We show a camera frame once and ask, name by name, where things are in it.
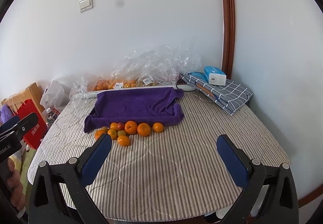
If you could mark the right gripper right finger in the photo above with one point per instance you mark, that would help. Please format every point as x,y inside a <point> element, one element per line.
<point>279,205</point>

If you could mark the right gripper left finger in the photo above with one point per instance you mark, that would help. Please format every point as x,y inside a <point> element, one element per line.
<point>58,191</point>

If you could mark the yellow-orange small mandarin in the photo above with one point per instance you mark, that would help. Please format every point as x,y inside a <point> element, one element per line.
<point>112,133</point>

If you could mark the large orange with stem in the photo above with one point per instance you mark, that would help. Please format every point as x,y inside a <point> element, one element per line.
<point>130,127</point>

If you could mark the round orange mandarin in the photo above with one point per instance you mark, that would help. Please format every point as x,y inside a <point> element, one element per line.
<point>143,129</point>

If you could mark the small orange end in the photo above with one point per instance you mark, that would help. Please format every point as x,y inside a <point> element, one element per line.
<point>158,127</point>

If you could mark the person's left hand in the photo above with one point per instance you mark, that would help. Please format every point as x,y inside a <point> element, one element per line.
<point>17,197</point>

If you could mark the red paper shopping bag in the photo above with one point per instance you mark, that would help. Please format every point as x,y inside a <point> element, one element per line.
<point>35,127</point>

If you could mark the plastic bottle on floor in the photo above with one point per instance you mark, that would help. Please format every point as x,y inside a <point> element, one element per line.
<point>52,115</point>

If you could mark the white plastic bag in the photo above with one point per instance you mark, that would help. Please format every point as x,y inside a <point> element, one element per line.
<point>54,97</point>

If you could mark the small greenish mandarin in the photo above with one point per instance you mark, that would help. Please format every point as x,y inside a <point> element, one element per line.
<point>104,128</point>

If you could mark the greenish yellow small fruit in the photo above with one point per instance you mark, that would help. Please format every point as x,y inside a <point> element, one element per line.
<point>121,133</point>

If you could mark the small orange behind pile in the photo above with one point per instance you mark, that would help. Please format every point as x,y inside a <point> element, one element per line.
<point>114,126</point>

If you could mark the small red fruit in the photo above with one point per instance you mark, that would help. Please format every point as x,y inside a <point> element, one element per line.
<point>120,126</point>

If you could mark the striped quilted table cover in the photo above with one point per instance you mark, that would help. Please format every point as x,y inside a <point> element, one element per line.
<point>178,174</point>

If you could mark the white rolled paper tube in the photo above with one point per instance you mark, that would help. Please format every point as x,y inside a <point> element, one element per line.
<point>93,94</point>

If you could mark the folded blue checkered cloth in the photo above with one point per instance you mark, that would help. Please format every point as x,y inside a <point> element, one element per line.
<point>230,97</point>

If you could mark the clear plastic bag of oranges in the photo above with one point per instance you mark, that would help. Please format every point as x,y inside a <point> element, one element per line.
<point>125,71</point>

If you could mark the blue white tissue box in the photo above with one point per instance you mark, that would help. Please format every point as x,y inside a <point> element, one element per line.
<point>215,76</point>

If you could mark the purple towel over tray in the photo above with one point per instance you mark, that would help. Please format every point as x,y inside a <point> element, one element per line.
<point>142,106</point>

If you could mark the clear plastic bag of longans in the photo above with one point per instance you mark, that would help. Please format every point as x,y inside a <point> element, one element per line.
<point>163,65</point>

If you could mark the brown wooden door frame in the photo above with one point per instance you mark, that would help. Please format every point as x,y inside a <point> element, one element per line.
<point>228,36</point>

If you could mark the white wall light switch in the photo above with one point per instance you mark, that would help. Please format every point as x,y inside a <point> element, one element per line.
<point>85,5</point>

